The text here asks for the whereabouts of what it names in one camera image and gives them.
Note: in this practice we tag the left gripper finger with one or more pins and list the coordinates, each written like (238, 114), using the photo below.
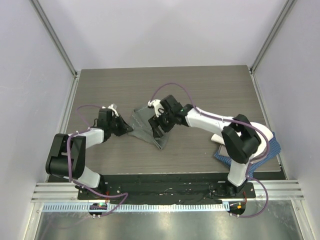
(122, 126)
(119, 133)

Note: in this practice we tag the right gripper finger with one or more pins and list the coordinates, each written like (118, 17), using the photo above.
(158, 132)
(153, 121)

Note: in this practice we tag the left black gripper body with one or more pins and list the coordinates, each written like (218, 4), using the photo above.
(114, 126)

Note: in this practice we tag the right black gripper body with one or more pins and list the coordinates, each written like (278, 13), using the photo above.
(165, 121)

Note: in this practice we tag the grey napkin white stitching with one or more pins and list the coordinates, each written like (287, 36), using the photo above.
(142, 130)

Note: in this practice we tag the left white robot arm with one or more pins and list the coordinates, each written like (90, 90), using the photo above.
(67, 155)

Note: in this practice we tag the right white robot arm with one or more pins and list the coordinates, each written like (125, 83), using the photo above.
(240, 138)

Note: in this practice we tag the beige folded cloth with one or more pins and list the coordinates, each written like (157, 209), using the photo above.
(222, 151)

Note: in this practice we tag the white folded cloth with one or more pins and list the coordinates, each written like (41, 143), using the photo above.
(268, 133)

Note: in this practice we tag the blue checkered cloth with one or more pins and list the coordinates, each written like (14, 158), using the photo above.
(274, 150)

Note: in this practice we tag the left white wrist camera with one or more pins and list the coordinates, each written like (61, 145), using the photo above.
(113, 107)

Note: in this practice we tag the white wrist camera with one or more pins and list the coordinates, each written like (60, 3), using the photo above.
(113, 107)
(157, 106)

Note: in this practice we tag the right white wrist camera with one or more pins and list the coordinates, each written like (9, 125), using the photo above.
(157, 106)

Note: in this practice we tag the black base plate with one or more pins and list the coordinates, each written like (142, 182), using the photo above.
(172, 189)

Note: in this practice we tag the slotted cable duct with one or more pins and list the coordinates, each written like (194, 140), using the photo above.
(96, 207)

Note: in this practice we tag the left aluminium frame post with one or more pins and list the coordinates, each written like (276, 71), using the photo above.
(53, 36)

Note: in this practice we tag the aluminium frame post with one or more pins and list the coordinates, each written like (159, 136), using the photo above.
(53, 36)
(281, 18)

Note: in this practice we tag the right aluminium frame post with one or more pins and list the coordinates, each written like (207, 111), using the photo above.
(281, 18)

